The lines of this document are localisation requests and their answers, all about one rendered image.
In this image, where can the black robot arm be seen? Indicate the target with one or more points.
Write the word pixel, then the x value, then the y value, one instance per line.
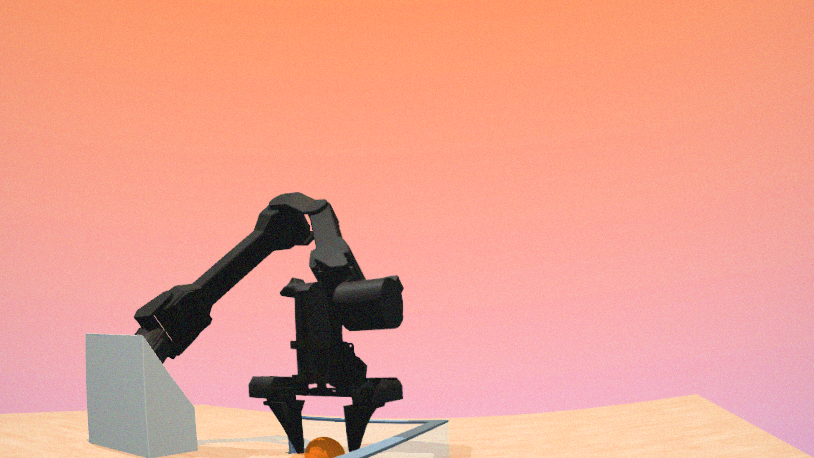
pixel 341 295

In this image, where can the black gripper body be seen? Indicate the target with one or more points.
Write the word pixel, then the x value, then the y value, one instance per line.
pixel 320 361

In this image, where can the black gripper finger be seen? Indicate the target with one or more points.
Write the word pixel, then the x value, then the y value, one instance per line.
pixel 290 417
pixel 356 420

